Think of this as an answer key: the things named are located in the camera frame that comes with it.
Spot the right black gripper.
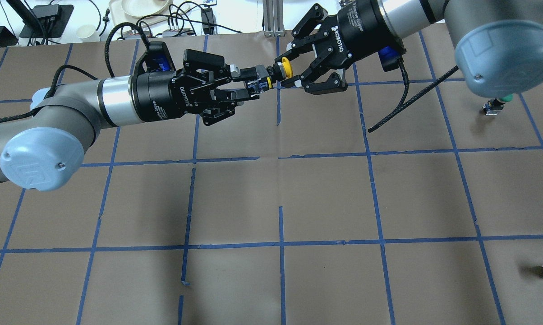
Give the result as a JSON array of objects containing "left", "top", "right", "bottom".
[{"left": 275, "top": 0, "right": 406, "bottom": 95}]

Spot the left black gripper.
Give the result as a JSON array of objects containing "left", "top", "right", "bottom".
[{"left": 131, "top": 49, "right": 269, "bottom": 126}]

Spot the yellow push button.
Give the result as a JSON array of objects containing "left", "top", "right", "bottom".
[{"left": 244, "top": 57, "right": 294, "bottom": 94}]

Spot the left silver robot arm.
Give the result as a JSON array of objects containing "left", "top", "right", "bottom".
[{"left": 0, "top": 42, "right": 290, "bottom": 191}]

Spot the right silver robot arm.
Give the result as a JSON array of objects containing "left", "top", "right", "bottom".
[{"left": 276, "top": 0, "right": 543, "bottom": 98}]

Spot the black monitor stand base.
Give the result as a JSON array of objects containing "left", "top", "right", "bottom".
[{"left": 16, "top": 5, "right": 74, "bottom": 39}]

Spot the white tray with plate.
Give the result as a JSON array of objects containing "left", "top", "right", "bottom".
[{"left": 108, "top": 0, "right": 181, "bottom": 25}]

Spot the white paper cup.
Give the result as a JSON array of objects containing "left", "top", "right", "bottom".
[{"left": 76, "top": 24, "right": 100, "bottom": 42}]

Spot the aluminium frame post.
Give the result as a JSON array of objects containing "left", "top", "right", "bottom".
[{"left": 262, "top": 0, "right": 285, "bottom": 37}]

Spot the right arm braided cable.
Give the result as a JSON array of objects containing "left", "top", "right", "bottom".
[{"left": 368, "top": 59, "right": 460, "bottom": 133}]

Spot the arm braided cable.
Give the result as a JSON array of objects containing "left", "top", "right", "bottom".
[
  {"left": 368, "top": 59, "right": 460, "bottom": 133},
  {"left": 0, "top": 23, "right": 152, "bottom": 129}
]

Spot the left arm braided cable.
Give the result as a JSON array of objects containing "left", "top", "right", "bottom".
[{"left": 0, "top": 23, "right": 152, "bottom": 129}]

